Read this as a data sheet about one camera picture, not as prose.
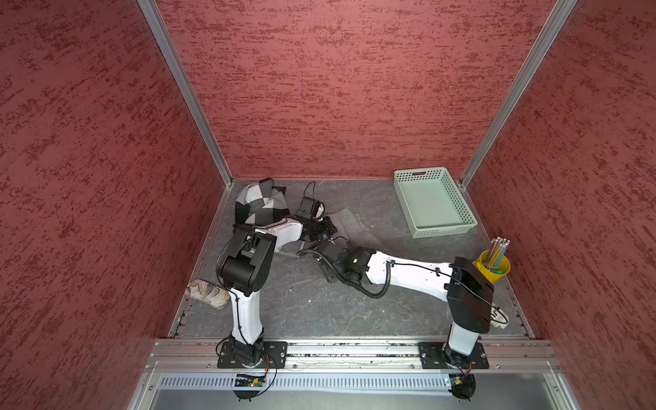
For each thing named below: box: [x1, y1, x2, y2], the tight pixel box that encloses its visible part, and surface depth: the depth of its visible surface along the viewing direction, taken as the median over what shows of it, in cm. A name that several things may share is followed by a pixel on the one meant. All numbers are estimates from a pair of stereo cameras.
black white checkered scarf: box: [234, 177, 291, 226], surface depth 108 cm
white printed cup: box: [489, 305, 510, 329], surface depth 81 cm
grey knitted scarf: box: [333, 208, 383, 256], surface depth 105 cm
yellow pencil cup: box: [472, 249, 511, 284], surface depth 85 cm
